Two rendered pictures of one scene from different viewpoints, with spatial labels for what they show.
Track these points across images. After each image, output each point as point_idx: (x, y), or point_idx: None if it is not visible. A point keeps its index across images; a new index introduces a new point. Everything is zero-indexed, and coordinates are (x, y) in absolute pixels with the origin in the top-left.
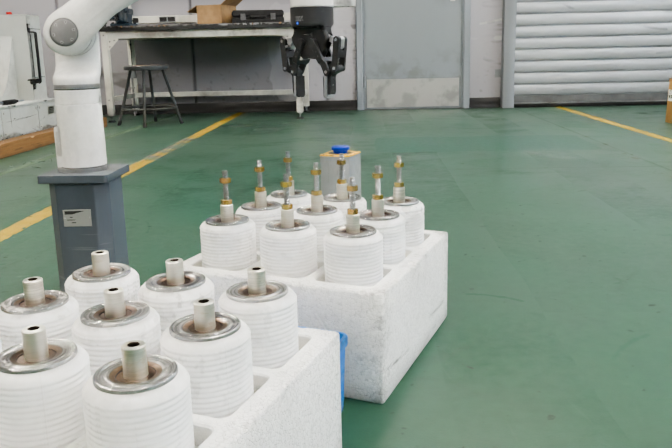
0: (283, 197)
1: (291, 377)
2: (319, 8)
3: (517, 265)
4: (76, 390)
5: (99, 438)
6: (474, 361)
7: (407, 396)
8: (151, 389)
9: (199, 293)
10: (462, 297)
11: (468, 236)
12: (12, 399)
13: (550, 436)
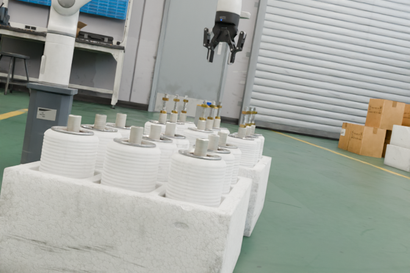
0: (181, 121)
1: (244, 187)
2: (235, 14)
3: (289, 193)
4: (157, 163)
5: (186, 181)
6: (288, 226)
7: (260, 235)
8: (216, 159)
9: (186, 142)
10: (266, 202)
11: None
12: (131, 158)
13: (345, 258)
